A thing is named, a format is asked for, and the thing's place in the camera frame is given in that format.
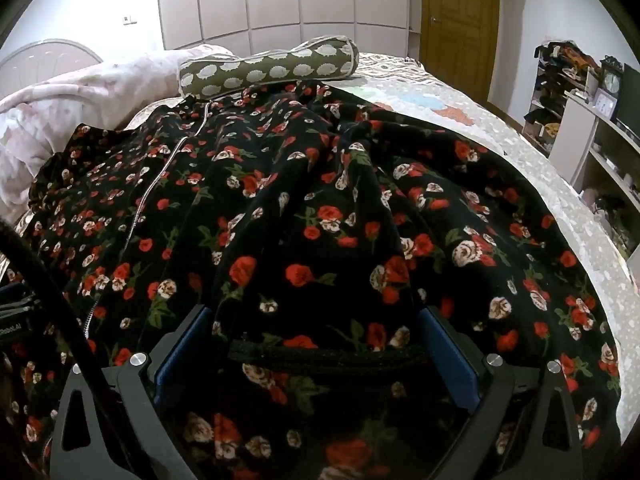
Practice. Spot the dark ornate table clock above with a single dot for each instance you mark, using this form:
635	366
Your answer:
611	77

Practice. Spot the pale pink wardrobe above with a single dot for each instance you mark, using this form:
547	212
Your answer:
280	0

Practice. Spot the black floral zip garment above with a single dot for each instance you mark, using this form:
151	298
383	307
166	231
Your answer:
310	220

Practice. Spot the black flat screen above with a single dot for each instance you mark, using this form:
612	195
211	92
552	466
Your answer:
631	100

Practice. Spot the white wall switch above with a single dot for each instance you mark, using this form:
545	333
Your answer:
129	20

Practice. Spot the brown wooden door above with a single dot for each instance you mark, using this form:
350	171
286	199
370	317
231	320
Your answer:
460	20

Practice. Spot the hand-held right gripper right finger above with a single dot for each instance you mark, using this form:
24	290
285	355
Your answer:
450	360

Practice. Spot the pink arched bed headboard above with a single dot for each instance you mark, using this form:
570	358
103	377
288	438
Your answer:
42	57

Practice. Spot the olive hedgehog print bolster pillow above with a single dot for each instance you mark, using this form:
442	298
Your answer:
270	67

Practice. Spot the small white desk clock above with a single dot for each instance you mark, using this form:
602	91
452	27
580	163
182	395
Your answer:
606	103

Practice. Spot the pink fluffy blanket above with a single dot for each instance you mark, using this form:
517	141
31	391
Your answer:
75	92

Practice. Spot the white shelf unit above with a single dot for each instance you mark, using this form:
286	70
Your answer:
582	135

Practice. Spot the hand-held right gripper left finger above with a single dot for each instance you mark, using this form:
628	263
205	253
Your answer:
184	357

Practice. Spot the white patterned bed quilt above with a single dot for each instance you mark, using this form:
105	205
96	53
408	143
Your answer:
505	125

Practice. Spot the cluttered shoe rack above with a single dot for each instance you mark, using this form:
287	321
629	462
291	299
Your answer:
550	90

